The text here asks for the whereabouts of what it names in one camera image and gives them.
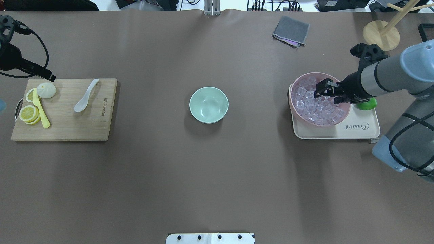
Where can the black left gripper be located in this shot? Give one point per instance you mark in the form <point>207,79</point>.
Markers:
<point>11,58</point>

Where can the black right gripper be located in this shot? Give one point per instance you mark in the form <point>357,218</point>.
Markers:
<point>352,85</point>

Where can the white ceramic spoon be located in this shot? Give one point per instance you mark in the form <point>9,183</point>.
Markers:
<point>83,103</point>

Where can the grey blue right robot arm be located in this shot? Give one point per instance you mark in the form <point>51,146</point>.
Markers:
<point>407,78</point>

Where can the pile of clear ice cubes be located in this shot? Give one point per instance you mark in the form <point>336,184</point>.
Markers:
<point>312,105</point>

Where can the pink bowl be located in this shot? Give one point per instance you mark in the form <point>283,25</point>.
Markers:
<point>339,117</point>

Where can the mint green bowl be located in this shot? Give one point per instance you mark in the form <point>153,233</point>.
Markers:
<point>208,105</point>

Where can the lemon slice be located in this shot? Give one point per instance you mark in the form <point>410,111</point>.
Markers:
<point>30,95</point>

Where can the cream rectangular tray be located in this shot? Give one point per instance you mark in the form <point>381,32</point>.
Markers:
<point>324,120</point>

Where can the green lime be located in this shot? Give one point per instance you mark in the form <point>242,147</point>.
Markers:
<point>367,105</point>

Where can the yellow plastic knife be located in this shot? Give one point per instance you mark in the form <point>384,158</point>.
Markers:
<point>44,119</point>

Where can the purple cloth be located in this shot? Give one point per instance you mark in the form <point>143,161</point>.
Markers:
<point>289,42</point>

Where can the lemon slices stack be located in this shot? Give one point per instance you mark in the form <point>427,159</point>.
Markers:
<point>29,115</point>

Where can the grey folded cloth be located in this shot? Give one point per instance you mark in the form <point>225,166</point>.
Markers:
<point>291,29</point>

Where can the wooden stand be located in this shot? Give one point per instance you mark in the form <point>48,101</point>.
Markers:
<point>384,34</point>

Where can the wooden cutting board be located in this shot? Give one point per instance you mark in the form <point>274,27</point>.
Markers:
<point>91,124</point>

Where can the metal table clamp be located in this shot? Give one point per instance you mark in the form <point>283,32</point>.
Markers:
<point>212,7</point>

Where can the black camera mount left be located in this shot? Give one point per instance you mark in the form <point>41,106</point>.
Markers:
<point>8,26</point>

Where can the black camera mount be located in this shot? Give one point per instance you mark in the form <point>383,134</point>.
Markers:
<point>367,54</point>
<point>8,26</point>

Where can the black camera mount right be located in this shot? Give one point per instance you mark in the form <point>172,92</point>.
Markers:
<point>367,54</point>

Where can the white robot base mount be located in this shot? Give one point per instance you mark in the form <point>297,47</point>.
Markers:
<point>210,238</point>

